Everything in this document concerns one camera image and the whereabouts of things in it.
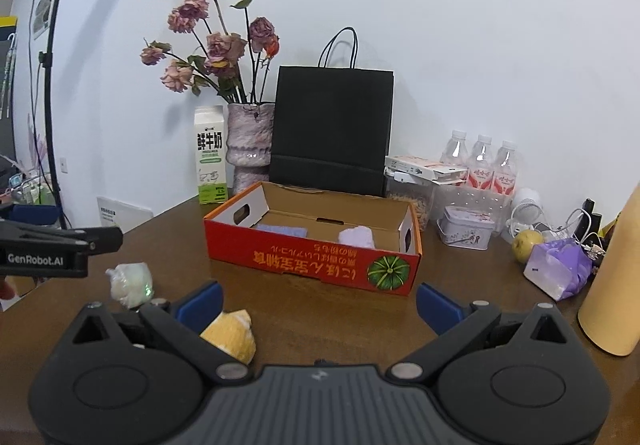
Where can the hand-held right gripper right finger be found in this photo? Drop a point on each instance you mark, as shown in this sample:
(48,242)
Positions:
(436,305)

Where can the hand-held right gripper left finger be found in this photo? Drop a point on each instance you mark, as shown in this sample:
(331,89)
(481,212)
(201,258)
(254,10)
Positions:
(201,301)

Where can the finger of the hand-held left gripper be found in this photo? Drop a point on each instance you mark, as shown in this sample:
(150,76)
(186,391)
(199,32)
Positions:
(102,240)

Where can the yellow and white plush toy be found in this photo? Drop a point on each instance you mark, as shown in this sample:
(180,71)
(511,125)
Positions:
(231,335)

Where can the red cardboard box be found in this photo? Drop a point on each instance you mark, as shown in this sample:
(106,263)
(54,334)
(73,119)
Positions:
(300,261)

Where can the person's left hand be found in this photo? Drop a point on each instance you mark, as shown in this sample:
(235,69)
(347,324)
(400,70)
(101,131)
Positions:
(4,290)

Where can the white board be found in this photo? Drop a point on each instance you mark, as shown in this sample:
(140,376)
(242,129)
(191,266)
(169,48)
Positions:
(122,214)

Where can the cluttered small desk items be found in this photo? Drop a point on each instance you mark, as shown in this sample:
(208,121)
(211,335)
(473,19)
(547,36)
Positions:
(27,185)

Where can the white printed tin box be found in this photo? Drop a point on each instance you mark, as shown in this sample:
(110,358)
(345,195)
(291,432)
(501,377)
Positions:
(465,227)

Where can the lavender plush item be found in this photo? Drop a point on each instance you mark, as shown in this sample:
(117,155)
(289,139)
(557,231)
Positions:
(357,237)

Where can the clear grain container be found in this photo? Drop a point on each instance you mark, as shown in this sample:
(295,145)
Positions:
(407,202)

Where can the purple sponge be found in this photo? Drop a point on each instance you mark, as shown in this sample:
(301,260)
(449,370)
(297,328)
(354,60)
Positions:
(281,230)

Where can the yellow fruit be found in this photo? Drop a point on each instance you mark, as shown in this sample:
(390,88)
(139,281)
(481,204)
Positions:
(526,245)

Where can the purple tissue pack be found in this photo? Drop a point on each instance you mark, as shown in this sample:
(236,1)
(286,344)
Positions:
(557,270)

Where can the small white fan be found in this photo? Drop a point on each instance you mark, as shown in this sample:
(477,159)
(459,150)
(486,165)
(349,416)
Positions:
(526,205)

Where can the white green milk carton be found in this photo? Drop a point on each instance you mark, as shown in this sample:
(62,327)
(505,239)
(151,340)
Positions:
(211,155)

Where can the white and red flat box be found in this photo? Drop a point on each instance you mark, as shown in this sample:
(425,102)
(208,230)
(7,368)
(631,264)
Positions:
(425,167)

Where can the clear water bottle red label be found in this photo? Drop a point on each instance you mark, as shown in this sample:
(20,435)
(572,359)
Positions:
(454,150)
(505,170)
(481,162)

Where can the black light stand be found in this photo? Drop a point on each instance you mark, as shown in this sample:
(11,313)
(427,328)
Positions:
(50,100)

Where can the dark board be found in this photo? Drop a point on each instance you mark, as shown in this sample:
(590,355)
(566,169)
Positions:
(6,100)

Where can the pink marbled vase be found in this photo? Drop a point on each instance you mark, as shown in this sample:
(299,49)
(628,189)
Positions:
(248,141)

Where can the black small device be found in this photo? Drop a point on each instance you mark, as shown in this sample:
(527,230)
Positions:
(586,220)

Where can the tan cylinder bottle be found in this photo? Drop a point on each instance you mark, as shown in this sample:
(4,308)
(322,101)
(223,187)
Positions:
(617,285)

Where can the black paper bag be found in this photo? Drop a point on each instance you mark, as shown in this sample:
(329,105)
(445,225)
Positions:
(330,125)

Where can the white wall outlet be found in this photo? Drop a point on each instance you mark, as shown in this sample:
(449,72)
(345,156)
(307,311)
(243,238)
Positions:
(63,165)

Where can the wall poster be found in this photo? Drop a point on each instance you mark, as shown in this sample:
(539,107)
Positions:
(42,7)

